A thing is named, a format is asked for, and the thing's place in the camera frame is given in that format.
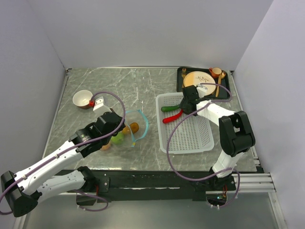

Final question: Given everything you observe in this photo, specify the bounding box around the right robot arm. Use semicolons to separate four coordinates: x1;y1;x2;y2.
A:
180;85;255;190

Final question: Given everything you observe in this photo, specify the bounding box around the red chili pepper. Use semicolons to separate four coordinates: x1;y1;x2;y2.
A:
163;109;183;124

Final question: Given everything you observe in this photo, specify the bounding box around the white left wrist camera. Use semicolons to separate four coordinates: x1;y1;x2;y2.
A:
89;96;111;116

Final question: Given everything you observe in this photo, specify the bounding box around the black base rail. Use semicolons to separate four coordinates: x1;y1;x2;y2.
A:
44;167;239;206

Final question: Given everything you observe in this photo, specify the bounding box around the orange mango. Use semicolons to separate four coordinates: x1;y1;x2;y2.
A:
122;126;132;135

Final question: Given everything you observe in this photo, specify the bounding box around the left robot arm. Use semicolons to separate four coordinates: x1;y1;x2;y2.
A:
0;110;125;217

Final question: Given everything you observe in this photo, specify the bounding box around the gold fork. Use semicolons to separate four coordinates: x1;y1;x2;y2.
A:
181;68;186;88

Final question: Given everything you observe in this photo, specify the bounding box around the orange coffee cup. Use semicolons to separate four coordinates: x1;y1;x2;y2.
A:
209;67;222;78

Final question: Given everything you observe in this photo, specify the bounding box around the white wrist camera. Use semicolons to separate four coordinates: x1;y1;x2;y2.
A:
89;96;111;116
196;84;208;98

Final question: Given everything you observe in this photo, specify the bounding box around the white plastic basket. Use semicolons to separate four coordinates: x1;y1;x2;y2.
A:
156;93;214;154

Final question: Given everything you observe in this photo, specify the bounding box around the white brown bowl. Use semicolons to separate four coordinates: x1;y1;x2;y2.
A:
72;90;93;109

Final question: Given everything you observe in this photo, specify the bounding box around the brown kiwi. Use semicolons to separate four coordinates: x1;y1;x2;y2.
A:
130;122;140;134

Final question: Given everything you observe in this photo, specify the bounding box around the clear zip top bag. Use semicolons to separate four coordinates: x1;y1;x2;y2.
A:
100;110;149;152

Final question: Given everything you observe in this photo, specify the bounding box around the gold spoon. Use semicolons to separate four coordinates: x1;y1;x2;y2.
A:
215;71;226;97

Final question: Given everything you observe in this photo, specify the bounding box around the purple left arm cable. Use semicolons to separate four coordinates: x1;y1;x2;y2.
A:
0;91;126;214

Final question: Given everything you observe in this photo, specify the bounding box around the green apple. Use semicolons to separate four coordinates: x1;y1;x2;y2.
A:
111;132;124;145

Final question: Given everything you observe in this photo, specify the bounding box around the pink peach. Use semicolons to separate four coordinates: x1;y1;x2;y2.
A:
101;143;111;151

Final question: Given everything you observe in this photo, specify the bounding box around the cream orange plate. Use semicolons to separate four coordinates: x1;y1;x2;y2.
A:
183;71;216;95

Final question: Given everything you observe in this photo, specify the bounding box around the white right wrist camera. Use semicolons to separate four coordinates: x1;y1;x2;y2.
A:
196;84;208;98

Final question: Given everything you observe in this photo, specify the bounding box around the green chili pepper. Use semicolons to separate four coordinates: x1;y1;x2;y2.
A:
161;105;180;113

